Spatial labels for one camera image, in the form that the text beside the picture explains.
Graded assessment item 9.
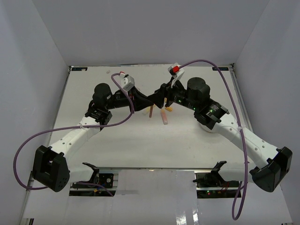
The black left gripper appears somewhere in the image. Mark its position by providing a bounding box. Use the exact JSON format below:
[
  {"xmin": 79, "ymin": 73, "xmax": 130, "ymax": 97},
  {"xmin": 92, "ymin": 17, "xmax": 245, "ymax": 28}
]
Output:
[{"xmin": 106, "ymin": 86, "xmax": 154, "ymax": 114}]

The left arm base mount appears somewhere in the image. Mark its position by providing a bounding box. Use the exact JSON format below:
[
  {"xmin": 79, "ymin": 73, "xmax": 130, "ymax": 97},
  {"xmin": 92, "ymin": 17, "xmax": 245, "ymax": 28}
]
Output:
[{"xmin": 69, "ymin": 162, "xmax": 119, "ymax": 197}]

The purple cable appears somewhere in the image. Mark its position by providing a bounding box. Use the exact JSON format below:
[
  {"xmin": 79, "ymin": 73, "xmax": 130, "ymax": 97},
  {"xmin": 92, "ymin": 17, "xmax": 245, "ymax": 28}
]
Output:
[
  {"xmin": 179, "ymin": 60, "xmax": 249, "ymax": 221},
  {"xmin": 13, "ymin": 72, "xmax": 135, "ymax": 190}
]

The white round desk organizer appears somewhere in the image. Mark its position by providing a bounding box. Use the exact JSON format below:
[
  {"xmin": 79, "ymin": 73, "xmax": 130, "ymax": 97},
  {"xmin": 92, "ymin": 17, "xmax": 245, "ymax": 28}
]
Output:
[{"xmin": 200, "ymin": 124, "xmax": 219, "ymax": 134}]

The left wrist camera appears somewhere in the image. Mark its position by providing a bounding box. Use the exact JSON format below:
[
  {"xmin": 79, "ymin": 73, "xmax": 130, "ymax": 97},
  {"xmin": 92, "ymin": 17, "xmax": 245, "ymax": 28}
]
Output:
[{"xmin": 119, "ymin": 72, "xmax": 135, "ymax": 92}]

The yellow highlighter pen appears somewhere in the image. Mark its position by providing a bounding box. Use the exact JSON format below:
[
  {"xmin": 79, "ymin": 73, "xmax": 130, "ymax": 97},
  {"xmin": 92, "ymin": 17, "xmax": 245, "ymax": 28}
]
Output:
[{"xmin": 143, "ymin": 107, "xmax": 151, "ymax": 115}]

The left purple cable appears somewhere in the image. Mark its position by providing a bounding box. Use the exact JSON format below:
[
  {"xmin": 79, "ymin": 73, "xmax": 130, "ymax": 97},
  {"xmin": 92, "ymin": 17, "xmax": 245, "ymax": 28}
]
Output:
[{"xmin": 13, "ymin": 72, "xmax": 135, "ymax": 190}]

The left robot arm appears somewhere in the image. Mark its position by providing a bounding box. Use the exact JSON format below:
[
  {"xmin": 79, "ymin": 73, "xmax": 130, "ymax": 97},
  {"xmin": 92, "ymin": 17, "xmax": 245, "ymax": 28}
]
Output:
[{"xmin": 32, "ymin": 83, "xmax": 153, "ymax": 192}]

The right black corner label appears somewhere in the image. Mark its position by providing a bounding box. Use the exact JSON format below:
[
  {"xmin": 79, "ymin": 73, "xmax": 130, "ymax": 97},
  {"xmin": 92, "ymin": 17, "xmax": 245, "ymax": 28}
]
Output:
[{"xmin": 212, "ymin": 67, "xmax": 229, "ymax": 71}]

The left black corner label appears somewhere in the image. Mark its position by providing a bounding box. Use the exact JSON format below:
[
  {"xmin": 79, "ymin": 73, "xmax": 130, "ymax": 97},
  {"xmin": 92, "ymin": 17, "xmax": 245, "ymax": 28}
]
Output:
[{"xmin": 71, "ymin": 67, "xmax": 88, "ymax": 71}]

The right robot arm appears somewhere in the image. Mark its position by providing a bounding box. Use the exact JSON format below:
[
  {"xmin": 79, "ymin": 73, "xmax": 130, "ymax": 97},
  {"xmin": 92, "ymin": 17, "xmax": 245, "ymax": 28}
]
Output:
[{"xmin": 148, "ymin": 77, "xmax": 293, "ymax": 192}]

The black corner label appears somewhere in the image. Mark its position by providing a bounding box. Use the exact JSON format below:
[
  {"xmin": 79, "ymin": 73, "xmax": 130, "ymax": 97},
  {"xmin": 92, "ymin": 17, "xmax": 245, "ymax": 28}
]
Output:
[
  {"xmin": 71, "ymin": 67, "xmax": 88, "ymax": 71},
  {"xmin": 212, "ymin": 67, "xmax": 229, "ymax": 71}
]

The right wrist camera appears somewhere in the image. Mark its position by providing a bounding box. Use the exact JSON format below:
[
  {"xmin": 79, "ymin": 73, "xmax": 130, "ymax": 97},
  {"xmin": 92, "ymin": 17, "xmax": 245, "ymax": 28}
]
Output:
[{"xmin": 168, "ymin": 63, "xmax": 185, "ymax": 88}]

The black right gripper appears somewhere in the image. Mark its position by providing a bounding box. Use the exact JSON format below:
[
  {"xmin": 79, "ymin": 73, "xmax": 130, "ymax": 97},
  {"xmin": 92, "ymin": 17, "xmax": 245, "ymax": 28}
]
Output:
[{"xmin": 147, "ymin": 77, "xmax": 198, "ymax": 112}]

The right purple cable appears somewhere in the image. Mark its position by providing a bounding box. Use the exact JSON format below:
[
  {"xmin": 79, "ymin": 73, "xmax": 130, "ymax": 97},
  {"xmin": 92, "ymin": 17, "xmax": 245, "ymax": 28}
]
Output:
[{"xmin": 179, "ymin": 60, "xmax": 249, "ymax": 221}]

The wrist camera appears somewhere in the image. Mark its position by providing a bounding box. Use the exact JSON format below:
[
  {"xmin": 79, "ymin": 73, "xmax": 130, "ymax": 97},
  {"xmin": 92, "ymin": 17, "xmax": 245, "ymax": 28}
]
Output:
[
  {"xmin": 168, "ymin": 63, "xmax": 185, "ymax": 88},
  {"xmin": 119, "ymin": 72, "xmax": 135, "ymax": 92}
]

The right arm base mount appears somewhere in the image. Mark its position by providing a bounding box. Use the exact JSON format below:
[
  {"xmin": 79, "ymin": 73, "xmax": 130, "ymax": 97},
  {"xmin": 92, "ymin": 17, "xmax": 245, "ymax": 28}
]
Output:
[{"xmin": 193, "ymin": 161, "xmax": 241, "ymax": 199}]

